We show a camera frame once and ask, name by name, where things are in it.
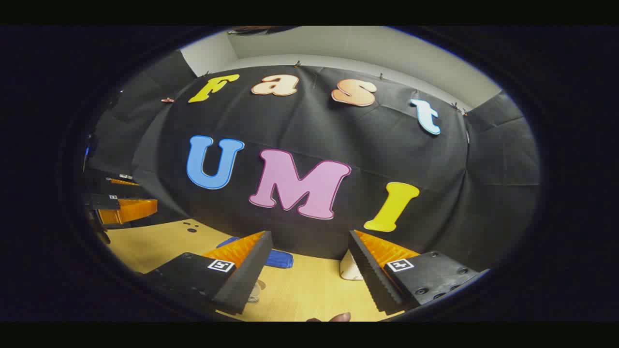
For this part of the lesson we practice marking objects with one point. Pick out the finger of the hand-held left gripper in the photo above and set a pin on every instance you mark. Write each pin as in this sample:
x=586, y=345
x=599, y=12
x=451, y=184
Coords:
x=123, y=181
x=130, y=210

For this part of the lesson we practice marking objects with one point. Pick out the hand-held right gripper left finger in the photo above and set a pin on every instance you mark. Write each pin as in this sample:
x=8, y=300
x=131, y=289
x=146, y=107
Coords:
x=246, y=280

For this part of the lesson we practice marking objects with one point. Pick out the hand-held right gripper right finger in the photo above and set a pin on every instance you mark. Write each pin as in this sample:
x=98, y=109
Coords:
x=372, y=275

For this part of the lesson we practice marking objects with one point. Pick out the white toaster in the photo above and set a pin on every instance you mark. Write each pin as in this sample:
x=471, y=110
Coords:
x=349, y=268

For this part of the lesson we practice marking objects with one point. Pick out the blue cloth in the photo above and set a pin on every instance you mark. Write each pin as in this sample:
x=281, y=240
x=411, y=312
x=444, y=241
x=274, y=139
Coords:
x=280, y=259

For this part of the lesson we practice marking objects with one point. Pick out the black backdrop cloth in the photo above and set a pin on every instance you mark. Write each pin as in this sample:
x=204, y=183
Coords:
x=338, y=135

